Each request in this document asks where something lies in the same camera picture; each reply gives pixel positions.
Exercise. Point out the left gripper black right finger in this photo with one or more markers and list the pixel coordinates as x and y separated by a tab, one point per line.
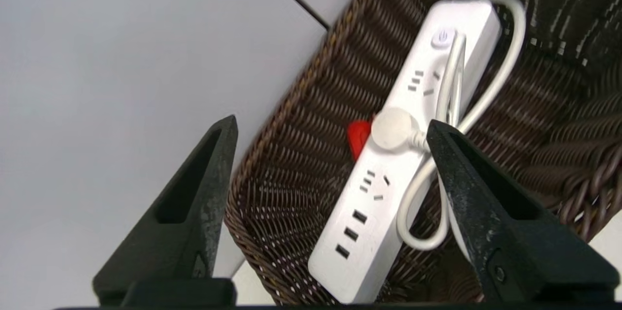
505	232

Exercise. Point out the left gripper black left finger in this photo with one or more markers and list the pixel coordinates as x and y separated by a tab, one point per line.
184	232

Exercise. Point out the red rubber duck toy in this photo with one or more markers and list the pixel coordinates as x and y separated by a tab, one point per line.
358	136

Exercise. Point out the dark brown wicker basket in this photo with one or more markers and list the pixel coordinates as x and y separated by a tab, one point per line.
301	154

